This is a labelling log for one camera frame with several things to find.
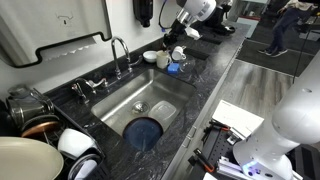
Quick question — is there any large cream plate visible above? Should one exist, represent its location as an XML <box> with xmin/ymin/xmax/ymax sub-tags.
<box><xmin>0</xmin><ymin>135</ymin><xmax>65</xmax><ymax>180</ymax></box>

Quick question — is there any steel sink drain strainer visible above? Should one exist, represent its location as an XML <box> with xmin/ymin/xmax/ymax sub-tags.
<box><xmin>132</xmin><ymin>100</ymin><xmax>151</xmax><ymax>114</ymax></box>

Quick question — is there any clear glass bowl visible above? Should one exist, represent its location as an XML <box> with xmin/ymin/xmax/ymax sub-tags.
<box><xmin>179</xmin><ymin>56</ymin><xmax>198</xmax><ymax>74</ymax></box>

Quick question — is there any black orange clamp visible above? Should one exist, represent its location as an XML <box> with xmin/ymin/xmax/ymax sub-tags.
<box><xmin>192</xmin><ymin>148</ymin><xmax>217</xmax><ymax>174</ymax></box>

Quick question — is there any white bowl in rack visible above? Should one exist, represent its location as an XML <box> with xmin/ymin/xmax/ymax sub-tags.
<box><xmin>57</xmin><ymin>127</ymin><xmax>98</xmax><ymax>158</ymax></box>

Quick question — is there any black rectangular counter mat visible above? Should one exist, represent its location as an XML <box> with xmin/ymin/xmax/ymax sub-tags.
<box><xmin>183</xmin><ymin>47</ymin><xmax>210</xmax><ymax>62</ymax></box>

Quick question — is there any black rimmed clear container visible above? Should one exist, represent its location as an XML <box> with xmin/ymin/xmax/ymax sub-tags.
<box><xmin>67</xmin><ymin>153</ymin><xmax>102</xmax><ymax>180</ymax></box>

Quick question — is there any chrome gooseneck faucet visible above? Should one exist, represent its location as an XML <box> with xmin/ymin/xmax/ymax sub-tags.
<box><xmin>87</xmin><ymin>35</ymin><xmax>144</xmax><ymax>91</ymax></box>

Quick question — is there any black wall soap dispenser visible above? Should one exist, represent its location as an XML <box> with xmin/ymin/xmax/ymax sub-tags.
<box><xmin>132</xmin><ymin>0</ymin><xmax>155</xmax><ymax>29</ymax></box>

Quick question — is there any stainless steel sink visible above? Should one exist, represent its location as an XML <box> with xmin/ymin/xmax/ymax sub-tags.
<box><xmin>90</xmin><ymin>68</ymin><xmax>198</xmax><ymax>153</ymax></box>

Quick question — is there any copper pan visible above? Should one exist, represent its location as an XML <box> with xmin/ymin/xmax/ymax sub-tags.
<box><xmin>20</xmin><ymin>114</ymin><xmax>62</xmax><ymax>139</ymax></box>

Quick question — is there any person in dark trousers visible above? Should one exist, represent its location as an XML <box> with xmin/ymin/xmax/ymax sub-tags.
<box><xmin>258</xmin><ymin>0</ymin><xmax>319</xmax><ymax>58</ymax></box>

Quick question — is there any steel paper towel dispenser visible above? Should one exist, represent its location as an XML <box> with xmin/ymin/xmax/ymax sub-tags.
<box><xmin>0</xmin><ymin>0</ymin><xmax>113</xmax><ymax>69</ymax></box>

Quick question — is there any grey kitchen cabinet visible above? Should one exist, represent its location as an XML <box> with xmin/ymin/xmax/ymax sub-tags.
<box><xmin>161</xmin><ymin>43</ymin><xmax>243</xmax><ymax>180</ymax></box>

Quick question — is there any black floor mat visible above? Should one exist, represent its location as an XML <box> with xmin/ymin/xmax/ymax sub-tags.
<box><xmin>235</xmin><ymin>39</ymin><xmax>320</xmax><ymax>78</ymax></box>

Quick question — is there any small white bowl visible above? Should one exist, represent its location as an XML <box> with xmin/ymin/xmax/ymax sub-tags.
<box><xmin>142</xmin><ymin>50</ymin><xmax>158</xmax><ymax>64</ymax></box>

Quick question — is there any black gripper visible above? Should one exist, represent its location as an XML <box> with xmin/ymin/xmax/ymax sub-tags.
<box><xmin>162</xmin><ymin>20</ymin><xmax>188</xmax><ymax>48</ymax></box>

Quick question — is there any aluminium extrusion bar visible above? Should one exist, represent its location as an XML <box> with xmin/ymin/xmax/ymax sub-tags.
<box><xmin>216</xmin><ymin>156</ymin><xmax>248</xmax><ymax>180</ymax></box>

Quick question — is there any small curved chrome spout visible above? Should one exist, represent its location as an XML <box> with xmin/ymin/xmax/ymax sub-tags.
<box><xmin>74</xmin><ymin>77</ymin><xmax>98</xmax><ymax>95</ymax></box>

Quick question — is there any white paper towel sheet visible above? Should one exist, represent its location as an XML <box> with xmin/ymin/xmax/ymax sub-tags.
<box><xmin>41</xmin><ymin>35</ymin><xmax>98</xmax><ymax>64</ymax></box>

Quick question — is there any cream ceramic mug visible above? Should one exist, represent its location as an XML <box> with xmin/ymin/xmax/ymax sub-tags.
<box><xmin>155</xmin><ymin>50</ymin><xmax>173</xmax><ymax>70</ymax></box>

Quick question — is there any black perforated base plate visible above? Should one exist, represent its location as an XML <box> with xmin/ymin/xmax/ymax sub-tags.
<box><xmin>188</xmin><ymin>121</ymin><xmax>242</xmax><ymax>180</ymax></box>

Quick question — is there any thin black cable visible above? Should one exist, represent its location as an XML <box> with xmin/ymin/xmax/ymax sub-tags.
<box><xmin>293</xmin><ymin>29</ymin><xmax>313</xmax><ymax>84</ymax></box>

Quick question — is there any steel cabinet handle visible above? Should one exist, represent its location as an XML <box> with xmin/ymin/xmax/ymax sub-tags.
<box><xmin>187</xmin><ymin>125</ymin><xmax>198</xmax><ymax>139</ymax></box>
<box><xmin>181</xmin><ymin>136</ymin><xmax>192</xmax><ymax>150</ymax></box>

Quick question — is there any dark blue plate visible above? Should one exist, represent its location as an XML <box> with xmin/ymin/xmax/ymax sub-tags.
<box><xmin>122</xmin><ymin>116</ymin><xmax>165</xmax><ymax>153</ymax></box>

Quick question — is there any chrome side sprayer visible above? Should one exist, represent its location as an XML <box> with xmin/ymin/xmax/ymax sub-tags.
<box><xmin>70</xmin><ymin>83</ymin><xmax>91</xmax><ymax>105</ymax></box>

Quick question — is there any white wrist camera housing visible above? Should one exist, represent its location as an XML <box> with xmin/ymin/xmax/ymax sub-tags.
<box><xmin>184</xmin><ymin>27</ymin><xmax>202</xmax><ymax>42</ymax></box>

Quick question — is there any blue sponge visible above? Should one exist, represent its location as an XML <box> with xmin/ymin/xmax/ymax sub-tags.
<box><xmin>166</xmin><ymin>62</ymin><xmax>181</xmax><ymax>75</ymax></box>

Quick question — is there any black dish rack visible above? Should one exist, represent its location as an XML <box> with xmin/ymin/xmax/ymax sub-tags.
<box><xmin>19</xmin><ymin>99</ymin><xmax>113</xmax><ymax>180</ymax></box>

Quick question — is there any black coffee machine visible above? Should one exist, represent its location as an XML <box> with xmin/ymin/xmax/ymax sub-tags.
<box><xmin>203</xmin><ymin>0</ymin><xmax>237</xmax><ymax>36</ymax></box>

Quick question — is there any white flat box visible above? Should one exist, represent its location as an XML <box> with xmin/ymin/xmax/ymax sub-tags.
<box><xmin>211</xmin><ymin>99</ymin><xmax>265</xmax><ymax>139</ymax></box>

